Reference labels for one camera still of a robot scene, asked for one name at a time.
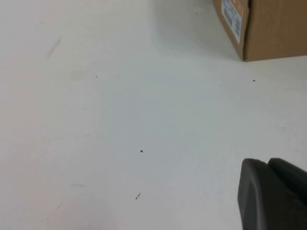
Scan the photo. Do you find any brown cardboard shoe box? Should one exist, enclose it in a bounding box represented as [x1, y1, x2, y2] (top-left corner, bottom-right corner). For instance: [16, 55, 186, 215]
[212, 0, 307, 62]

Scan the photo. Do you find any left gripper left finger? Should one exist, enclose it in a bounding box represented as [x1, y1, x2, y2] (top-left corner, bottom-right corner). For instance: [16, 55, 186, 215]
[236, 158, 307, 230]

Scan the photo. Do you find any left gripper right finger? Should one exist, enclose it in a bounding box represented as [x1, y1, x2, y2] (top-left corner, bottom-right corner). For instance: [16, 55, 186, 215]
[267, 157, 307, 211]

